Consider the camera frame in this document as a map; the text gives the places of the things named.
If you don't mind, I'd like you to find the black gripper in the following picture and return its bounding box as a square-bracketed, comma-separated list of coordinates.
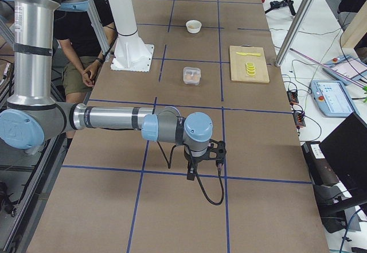
[184, 146, 213, 181]

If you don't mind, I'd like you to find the clear plastic egg box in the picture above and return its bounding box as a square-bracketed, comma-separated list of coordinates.
[183, 67, 201, 85]

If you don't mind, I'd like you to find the white round bowl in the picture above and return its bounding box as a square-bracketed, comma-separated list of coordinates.
[185, 20, 202, 34]

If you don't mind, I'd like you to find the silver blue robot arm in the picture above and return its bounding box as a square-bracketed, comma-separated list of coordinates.
[1, 0, 215, 180]

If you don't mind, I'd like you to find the wooden cutting board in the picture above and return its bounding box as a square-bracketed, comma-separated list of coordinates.
[229, 45, 270, 83]

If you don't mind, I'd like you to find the yellow lemon slice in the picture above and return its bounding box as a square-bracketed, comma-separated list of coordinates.
[245, 62, 256, 77]

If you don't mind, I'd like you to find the orange electronics board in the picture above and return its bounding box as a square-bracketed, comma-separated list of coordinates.
[292, 111, 306, 129]
[287, 91, 299, 104]

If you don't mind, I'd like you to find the yellow plastic knife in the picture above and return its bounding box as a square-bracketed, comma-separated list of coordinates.
[236, 52, 261, 57]

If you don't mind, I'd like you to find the black monitor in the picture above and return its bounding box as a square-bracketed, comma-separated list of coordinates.
[302, 112, 366, 233]

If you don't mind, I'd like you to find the near blue teach pendant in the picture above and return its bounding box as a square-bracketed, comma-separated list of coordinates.
[310, 80, 360, 118]

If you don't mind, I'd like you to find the blue teach pendant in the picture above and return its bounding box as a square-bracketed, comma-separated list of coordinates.
[323, 55, 366, 85]
[310, 80, 360, 118]

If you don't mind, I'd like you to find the seated person in black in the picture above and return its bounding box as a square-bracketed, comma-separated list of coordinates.
[53, 10, 104, 103]

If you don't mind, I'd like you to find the far blue teach pendant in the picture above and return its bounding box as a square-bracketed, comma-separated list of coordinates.
[323, 55, 366, 85]

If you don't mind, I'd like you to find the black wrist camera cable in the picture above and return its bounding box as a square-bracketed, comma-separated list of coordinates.
[194, 161, 225, 206]

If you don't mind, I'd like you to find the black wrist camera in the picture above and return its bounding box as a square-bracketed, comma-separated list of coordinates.
[209, 139, 227, 162]

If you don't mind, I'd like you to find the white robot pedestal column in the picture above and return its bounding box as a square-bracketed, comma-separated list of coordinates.
[108, 0, 154, 72]

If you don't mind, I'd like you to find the black camera tripod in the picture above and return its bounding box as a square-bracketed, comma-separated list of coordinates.
[265, 0, 296, 16]

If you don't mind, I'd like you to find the aluminium frame post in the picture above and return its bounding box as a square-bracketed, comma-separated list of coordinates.
[275, 0, 313, 67]

